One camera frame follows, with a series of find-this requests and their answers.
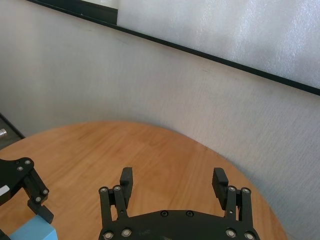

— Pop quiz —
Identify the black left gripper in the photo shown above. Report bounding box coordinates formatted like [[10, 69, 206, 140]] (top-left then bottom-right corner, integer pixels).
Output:
[[0, 156, 55, 240]]

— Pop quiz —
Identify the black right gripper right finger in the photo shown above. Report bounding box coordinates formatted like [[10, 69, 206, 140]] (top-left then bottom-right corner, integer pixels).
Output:
[[211, 167, 254, 224]]

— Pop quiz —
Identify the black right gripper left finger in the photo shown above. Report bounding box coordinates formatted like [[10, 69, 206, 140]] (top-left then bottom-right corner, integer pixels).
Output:
[[98, 166, 135, 226]]

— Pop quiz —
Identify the blue cube block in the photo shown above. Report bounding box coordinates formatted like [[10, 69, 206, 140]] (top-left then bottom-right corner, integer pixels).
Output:
[[9, 215, 58, 240]]

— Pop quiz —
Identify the dark wall baseboard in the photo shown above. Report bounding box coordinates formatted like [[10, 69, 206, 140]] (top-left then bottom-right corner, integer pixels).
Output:
[[0, 112, 26, 141]]

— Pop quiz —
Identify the black wall trim strip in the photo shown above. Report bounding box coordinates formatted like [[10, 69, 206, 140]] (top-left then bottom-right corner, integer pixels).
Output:
[[26, 0, 320, 96]]

